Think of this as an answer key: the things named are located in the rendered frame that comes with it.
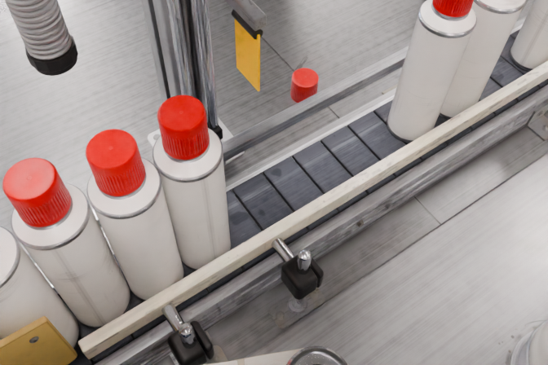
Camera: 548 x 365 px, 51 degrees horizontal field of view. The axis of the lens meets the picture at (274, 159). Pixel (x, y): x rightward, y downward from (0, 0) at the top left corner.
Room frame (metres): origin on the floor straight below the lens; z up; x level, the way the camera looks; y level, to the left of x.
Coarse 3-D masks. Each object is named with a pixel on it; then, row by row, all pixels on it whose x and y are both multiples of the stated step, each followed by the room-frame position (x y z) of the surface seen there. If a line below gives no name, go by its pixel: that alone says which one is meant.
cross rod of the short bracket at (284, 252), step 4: (276, 240) 0.24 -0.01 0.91; (280, 240) 0.24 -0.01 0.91; (272, 244) 0.24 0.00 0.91; (276, 244) 0.24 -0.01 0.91; (280, 244) 0.24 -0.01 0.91; (284, 244) 0.24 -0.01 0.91; (276, 248) 0.23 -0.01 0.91; (280, 248) 0.23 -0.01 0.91; (284, 248) 0.23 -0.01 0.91; (288, 248) 0.23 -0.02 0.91; (276, 252) 0.23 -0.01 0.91; (280, 252) 0.23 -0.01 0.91; (284, 252) 0.23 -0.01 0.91; (288, 252) 0.23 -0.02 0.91; (292, 252) 0.23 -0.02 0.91; (280, 256) 0.23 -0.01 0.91; (284, 256) 0.23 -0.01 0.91; (288, 256) 0.23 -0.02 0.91; (292, 256) 0.23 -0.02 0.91; (284, 260) 0.22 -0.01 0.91; (288, 260) 0.22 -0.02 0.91
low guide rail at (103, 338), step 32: (544, 64) 0.48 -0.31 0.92; (512, 96) 0.44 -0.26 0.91; (448, 128) 0.38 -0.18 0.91; (384, 160) 0.33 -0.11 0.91; (352, 192) 0.30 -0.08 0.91; (288, 224) 0.26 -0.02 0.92; (224, 256) 0.22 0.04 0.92; (256, 256) 0.23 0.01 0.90; (192, 288) 0.19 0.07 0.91; (128, 320) 0.16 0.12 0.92; (96, 352) 0.14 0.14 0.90
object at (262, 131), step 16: (384, 64) 0.42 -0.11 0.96; (400, 64) 0.43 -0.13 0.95; (352, 80) 0.40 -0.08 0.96; (368, 80) 0.40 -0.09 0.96; (320, 96) 0.37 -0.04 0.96; (336, 96) 0.38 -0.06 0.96; (288, 112) 0.35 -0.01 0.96; (304, 112) 0.36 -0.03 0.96; (256, 128) 0.33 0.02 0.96; (272, 128) 0.33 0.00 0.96; (224, 144) 0.31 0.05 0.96; (240, 144) 0.31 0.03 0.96; (224, 160) 0.30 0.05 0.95
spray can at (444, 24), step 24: (432, 0) 0.41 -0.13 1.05; (456, 0) 0.39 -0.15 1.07; (432, 24) 0.39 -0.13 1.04; (456, 24) 0.39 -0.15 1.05; (432, 48) 0.39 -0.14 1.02; (456, 48) 0.38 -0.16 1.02; (408, 72) 0.40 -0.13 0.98; (432, 72) 0.38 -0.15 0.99; (456, 72) 0.40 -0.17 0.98; (408, 96) 0.39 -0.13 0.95; (432, 96) 0.38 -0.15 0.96; (408, 120) 0.39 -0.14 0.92; (432, 120) 0.39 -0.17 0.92
